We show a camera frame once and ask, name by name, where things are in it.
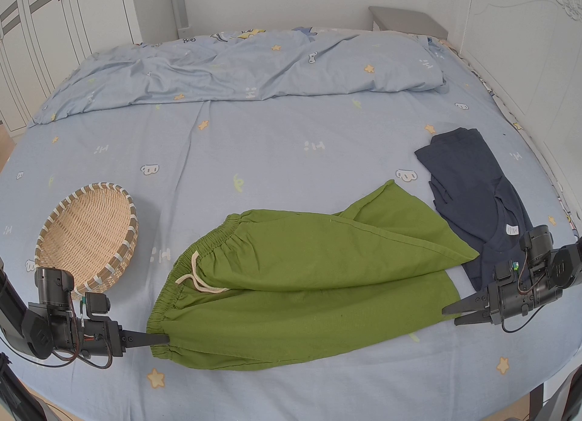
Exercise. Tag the green shorts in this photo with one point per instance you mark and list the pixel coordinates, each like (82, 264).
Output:
(295, 283)

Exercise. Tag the pale blue quilt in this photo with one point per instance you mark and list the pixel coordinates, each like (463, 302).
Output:
(273, 69)

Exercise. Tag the grey bedside table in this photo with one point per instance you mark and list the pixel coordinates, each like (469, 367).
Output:
(404, 19)

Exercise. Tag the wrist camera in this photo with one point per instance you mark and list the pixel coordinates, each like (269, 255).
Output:
(98, 305)
(507, 271)

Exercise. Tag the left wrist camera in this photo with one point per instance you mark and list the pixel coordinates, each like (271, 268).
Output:
(98, 305)

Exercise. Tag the round woven basket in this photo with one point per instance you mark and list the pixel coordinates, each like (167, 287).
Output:
(82, 237)

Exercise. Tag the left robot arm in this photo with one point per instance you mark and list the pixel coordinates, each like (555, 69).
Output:
(43, 333)

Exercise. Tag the white wardrobe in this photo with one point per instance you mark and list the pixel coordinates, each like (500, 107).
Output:
(45, 24)

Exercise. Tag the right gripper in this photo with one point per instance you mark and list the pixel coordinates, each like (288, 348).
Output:
(518, 296)

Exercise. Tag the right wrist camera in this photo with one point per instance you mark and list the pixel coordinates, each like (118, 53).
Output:
(507, 271)

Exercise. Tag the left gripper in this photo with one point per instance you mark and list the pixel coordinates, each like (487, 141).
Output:
(95, 337)

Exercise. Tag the dark blue T-shirt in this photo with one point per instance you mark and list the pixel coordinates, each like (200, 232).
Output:
(463, 169)

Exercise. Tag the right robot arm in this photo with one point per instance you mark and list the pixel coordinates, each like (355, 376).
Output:
(564, 269)

